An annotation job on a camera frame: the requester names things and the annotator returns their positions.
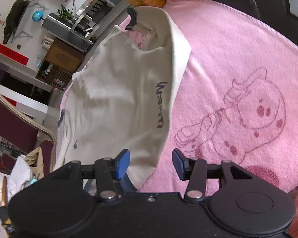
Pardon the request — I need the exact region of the blue globe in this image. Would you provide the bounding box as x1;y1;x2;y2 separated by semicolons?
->
32;11;44;22

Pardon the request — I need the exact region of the brown wooden cabinet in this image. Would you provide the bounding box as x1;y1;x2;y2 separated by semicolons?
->
36;38;85;90

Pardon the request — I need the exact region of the grey tv stand shelf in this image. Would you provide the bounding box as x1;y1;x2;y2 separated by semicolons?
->
42;0;130;53

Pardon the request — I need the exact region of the cream white t-shirt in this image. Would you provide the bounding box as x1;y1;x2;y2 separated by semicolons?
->
55;7;191;189

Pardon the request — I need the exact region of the dark seal plush toy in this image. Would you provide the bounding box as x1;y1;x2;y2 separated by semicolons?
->
2;0;30;45

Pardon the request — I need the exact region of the green potted plant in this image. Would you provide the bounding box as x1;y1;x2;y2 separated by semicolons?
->
57;4;74;23

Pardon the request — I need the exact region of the pink cartoon towel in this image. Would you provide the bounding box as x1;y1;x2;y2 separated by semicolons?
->
128;0;298;192

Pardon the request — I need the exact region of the wooden chair frame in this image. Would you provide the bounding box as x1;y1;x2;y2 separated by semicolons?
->
0;94;57;175

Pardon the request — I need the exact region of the white cloth on chair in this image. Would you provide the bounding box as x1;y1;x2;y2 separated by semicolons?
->
7;156;34;199

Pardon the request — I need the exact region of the beige garment on chair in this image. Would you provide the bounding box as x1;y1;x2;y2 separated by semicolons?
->
24;147;45;180

